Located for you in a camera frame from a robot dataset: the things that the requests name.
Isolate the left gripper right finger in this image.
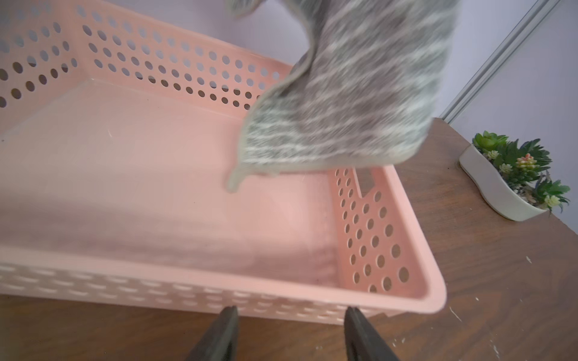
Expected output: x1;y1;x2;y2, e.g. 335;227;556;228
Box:
344;307;399;361

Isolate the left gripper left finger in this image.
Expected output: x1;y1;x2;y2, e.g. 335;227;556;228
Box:
185;306;239;361

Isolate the grey striped dishcloth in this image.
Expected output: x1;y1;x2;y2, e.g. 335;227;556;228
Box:
227;0;461;192

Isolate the small succulent in white pot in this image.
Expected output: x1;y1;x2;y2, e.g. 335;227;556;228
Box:
458;131;570;222

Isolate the pink perforated plastic basket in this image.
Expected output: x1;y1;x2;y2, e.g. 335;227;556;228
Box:
1;1;447;324

